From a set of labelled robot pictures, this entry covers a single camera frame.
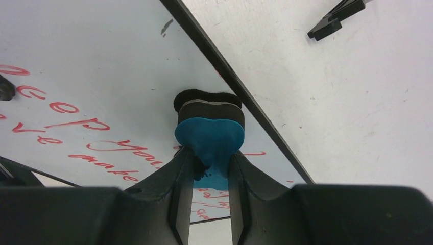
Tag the wire whiteboard stand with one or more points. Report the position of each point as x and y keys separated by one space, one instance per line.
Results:
x=331 y=22

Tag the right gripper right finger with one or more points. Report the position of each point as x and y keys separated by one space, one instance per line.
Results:
x=263 y=211

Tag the blue whiteboard eraser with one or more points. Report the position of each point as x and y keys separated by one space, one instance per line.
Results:
x=212 y=125

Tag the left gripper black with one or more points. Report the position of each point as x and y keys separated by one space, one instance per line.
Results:
x=13 y=173

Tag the small whiteboard black frame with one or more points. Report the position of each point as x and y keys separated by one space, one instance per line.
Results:
x=95 y=83

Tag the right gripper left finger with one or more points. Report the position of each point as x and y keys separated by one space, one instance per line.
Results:
x=153 y=211

